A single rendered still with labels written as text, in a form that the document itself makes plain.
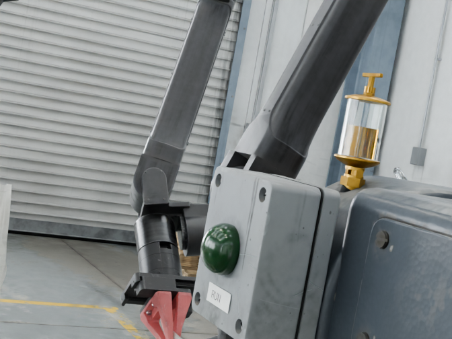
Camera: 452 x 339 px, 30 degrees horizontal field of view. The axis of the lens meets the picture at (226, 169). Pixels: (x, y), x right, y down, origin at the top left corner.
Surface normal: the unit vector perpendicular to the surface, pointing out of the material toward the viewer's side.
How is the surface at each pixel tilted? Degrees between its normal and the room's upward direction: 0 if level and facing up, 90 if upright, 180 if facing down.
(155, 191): 61
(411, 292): 90
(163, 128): 52
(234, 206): 90
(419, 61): 90
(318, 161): 90
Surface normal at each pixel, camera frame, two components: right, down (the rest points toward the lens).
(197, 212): 0.18, -0.42
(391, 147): -0.89, -0.14
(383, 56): 0.42, 0.12
